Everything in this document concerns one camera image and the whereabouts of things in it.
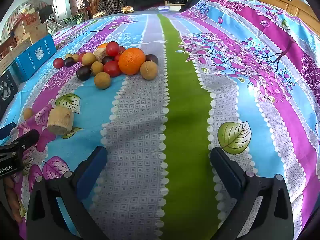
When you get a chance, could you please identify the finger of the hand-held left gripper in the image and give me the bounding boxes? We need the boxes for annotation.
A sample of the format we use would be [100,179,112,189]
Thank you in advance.
[7,129,40,153]
[0,122,16,140]

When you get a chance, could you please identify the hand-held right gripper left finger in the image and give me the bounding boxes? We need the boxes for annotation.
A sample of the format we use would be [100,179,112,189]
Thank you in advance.
[26,145,108,240]

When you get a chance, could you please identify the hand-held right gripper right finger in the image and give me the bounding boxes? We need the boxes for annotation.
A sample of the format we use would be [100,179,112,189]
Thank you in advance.
[209,147,294,240]

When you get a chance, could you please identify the cut sugarcane piece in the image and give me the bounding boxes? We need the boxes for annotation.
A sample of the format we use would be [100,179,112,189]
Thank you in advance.
[93,48,107,62]
[47,106,74,135]

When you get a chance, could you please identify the large orange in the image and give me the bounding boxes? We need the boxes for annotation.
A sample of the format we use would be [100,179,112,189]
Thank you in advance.
[118,47,146,76]

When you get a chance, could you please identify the person's left hand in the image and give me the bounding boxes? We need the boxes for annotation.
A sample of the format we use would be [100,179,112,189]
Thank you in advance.
[2,176,24,223]

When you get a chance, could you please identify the black box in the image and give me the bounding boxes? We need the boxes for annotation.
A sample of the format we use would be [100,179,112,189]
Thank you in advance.
[0,69,19,110]

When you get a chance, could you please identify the blue printed box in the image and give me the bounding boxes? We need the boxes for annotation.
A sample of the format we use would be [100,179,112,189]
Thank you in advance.
[9,34,57,82]

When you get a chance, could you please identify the tan flat carton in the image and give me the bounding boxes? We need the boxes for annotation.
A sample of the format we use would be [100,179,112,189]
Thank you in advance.
[0,37,33,74]

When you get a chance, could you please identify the floral striped bedsheet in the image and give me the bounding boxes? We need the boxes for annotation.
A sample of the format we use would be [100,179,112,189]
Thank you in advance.
[0,0,320,240]

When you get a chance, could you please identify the cardboard box with red print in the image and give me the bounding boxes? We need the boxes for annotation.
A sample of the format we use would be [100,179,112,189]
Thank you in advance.
[15,22,49,45]

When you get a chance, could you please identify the patterned plastic bag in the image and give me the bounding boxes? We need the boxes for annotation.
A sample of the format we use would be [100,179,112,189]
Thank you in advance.
[46,20,64,34]

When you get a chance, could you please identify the green snack packets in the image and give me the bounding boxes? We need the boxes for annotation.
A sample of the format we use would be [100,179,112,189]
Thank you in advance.
[64,14,87,25]

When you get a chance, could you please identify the white door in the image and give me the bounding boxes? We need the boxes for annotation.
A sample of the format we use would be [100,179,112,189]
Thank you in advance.
[51,0,69,25]

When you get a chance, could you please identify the black cloth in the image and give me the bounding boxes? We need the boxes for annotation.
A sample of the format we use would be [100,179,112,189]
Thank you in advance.
[168,0,208,13]

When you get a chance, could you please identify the wooden headboard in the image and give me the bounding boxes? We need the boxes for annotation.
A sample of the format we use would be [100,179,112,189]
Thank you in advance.
[244,0,320,40]

